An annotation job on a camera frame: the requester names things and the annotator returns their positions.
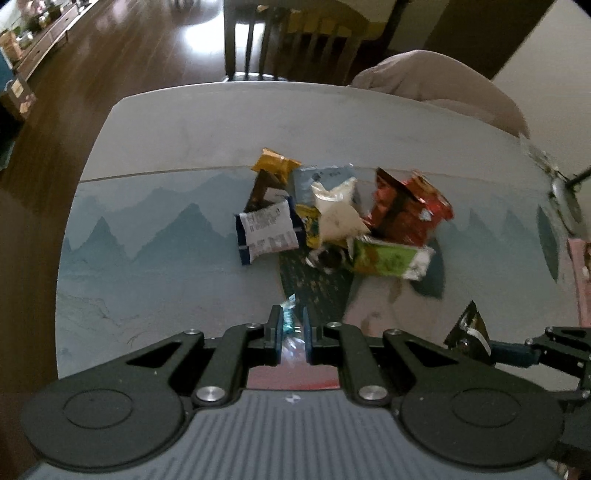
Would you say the cardboard box with red tape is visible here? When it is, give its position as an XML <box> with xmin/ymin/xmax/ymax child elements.
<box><xmin>246</xmin><ymin>363</ymin><xmax>339</xmax><ymax>390</ymax></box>

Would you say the cream white snack pouch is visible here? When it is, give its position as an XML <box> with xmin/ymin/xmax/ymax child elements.
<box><xmin>311</xmin><ymin>177</ymin><xmax>370</xmax><ymax>243</ymax></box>

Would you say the white and blue biscuit packet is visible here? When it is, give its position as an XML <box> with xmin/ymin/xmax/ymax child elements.
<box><xmin>235</xmin><ymin>197</ymin><xmax>305</xmax><ymax>265</ymax></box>

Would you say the long tv console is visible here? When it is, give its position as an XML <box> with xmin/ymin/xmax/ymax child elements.
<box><xmin>1</xmin><ymin>1</ymin><xmax>96</xmax><ymax>80</ymax></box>

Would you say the dark wooden dining chair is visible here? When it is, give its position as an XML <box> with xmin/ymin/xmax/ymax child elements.
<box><xmin>222</xmin><ymin>1</ymin><xmax>370</xmax><ymax>86</ymax></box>

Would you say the small teal foil candy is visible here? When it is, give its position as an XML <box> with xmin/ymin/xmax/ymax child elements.
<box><xmin>280</xmin><ymin>294</ymin><xmax>305</xmax><ymax>368</ymax></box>

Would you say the dark red foil snack bag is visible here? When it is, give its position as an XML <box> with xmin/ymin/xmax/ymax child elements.
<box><xmin>444</xmin><ymin>301</ymin><xmax>492</xmax><ymax>359</ymax></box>

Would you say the pink upholstered chair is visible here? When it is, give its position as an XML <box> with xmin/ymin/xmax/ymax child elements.
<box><xmin>351</xmin><ymin>50</ymin><xmax>530</xmax><ymax>138</ymax></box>

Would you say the yellow minion snack packet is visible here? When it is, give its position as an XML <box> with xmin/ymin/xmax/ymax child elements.
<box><xmin>295</xmin><ymin>204</ymin><xmax>322</xmax><ymax>249</ymax></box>

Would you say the green wafer snack packet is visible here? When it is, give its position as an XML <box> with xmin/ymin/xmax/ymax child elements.
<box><xmin>346</xmin><ymin>235</ymin><xmax>435</xmax><ymax>281</ymax></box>

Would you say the pink cloth on table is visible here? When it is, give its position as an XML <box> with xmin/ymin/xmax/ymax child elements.
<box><xmin>568</xmin><ymin>238</ymin><xmax>590</xmax><ymax>327</ymax></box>

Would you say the small black foil candy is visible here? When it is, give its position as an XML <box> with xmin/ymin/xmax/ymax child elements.
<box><xmin>305</xmin><ymin>244</ymin><xmax>352</xmax><ymax>274</ymax></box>

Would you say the grey desk lamp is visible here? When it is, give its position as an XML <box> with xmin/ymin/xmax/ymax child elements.
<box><xmin>549</xmin><ymin>167</ymin><xmax>591</xmax><ymax>238</ymax></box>

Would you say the red Korean chip bag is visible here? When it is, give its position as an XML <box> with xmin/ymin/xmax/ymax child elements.
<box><xmin>363</xmin><ymin>168</ymin><xmax>454</xmax><ymax>247</ymax></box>

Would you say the grey blue snack packet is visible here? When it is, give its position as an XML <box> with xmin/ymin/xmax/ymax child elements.
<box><xmin>287</xmin><ymin>165</ymin><xmax>356</xmax><ymax>206</ymax></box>

